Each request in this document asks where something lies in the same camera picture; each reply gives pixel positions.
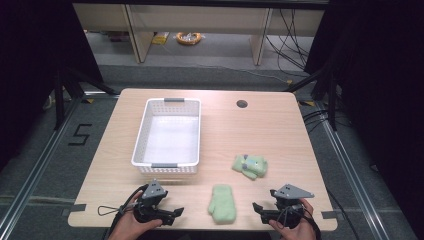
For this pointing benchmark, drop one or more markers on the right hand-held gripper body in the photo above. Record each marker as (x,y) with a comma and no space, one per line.
(289,206)

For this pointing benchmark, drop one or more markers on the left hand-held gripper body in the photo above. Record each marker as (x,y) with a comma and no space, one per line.
(151,201)

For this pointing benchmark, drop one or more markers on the person's right hand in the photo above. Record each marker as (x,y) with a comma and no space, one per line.
(301,231)

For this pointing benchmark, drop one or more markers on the person's left hand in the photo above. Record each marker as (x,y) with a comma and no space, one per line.
(128,226)

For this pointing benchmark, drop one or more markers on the plain green mitten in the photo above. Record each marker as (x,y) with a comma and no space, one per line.
(222,204)

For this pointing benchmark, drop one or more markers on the grey tape strip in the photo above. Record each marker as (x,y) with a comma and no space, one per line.
(78,207)
(329,215)

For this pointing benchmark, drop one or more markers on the green mitten with face print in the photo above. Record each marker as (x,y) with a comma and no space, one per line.
(250,165)

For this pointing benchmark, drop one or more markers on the white plastic basket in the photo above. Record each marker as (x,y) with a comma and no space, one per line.
(170,136)

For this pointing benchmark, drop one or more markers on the yellow black floor tape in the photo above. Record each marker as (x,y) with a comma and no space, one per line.
(307,103)
(88,100)

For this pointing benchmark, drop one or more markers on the black metal stand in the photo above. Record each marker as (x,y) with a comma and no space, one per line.
(330,100)
(60,100)

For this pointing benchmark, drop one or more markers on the black curtain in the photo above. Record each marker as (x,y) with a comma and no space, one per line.
(30,66)
(383,100)

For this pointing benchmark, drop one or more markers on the yellow packet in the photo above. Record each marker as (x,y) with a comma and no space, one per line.
(160,38)

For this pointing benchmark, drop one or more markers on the aluminium floor rail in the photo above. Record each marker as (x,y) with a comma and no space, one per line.
(353,173)
(40,163)

